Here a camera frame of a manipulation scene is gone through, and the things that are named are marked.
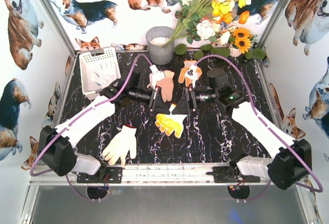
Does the yellow palm glove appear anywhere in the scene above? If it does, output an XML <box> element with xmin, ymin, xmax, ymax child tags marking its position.
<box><xmin>155</xmin><ymin>104</ymin><xmax>187</xmax><ymax>139</ymax></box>

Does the orange dotted glove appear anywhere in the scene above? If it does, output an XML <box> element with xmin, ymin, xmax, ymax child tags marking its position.
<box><xmin>178</xmin><ymin>60</ymin><xmax>197</xmax><ymax>87</ymax></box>

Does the white glove orange cuff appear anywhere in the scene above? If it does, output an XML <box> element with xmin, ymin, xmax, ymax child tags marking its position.
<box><xmin>90</xmin><ymin>62</ymin><xmax>118</xmax><ymax>88</ymax></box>

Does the white plastic storage basket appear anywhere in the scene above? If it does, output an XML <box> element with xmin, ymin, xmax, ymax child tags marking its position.
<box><xmin>79</xmin><ymin>47</ymin><xmax>121</xmax><ymax>100</ymax></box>

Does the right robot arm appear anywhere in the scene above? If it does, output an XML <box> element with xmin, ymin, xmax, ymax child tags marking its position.
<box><xmin>172</xmin><ymin>65</ymin><xmax>312</xmax><ymax>190</ymax></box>

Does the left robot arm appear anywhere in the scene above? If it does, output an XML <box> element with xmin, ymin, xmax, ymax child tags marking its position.
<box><xmin>38</xmin><ymin>71</ymin><xmax>170</xmax><ymax>177</ymax></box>

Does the cream knit glove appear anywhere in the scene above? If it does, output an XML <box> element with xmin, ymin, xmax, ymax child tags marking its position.
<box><xmin>156</xmin><ymin>70</ymin><xmax>174</xmax><ymax>102</ymax></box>

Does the cream glove at front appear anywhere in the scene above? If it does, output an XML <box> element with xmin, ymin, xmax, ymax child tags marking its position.
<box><xmin>102</xmin><ymin>125</ymin><xmax>137</xmax><ymax>167</ymax></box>

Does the grey metal bucket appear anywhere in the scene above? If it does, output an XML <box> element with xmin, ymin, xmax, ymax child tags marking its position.
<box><xmin>145</xmin><ymin>26</ymin><xmax>174</xmax><ymax>65</ymax></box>

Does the small sunflower pot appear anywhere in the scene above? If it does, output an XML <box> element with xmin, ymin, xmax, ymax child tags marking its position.
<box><xmin>229</xmin><ymin>27</ymin><xmax>258</xmax><ymax>57</ymax></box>

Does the artificial flower bouquet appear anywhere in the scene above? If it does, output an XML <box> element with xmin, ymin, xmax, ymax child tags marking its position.
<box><xmin>167</xmin><ymin>0</ymin><xmax>251</xmax><ymax>45</ymax></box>

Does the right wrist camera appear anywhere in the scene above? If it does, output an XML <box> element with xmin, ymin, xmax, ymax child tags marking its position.
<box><xmin>188</xmin><ymin>65</ymin><xmax>202</xmax><ymax>87</ymax></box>

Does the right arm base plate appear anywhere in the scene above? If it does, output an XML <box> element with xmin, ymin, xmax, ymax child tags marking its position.
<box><xmin>206</xmin><ymin>163</ymin><xmax>261</xmax><ymax>183</ymax></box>

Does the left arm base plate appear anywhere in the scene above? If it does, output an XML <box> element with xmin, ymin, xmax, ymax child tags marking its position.
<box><xmin>77</xmin><ymin>165</ymin><xmax>123</xmax><ymax>183</ymax></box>

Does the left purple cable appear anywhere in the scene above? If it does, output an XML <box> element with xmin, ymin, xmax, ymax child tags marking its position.
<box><xmin>30</xmin><ymin>53</ymin><xmax>159</xmax><ymax>202</ymax></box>

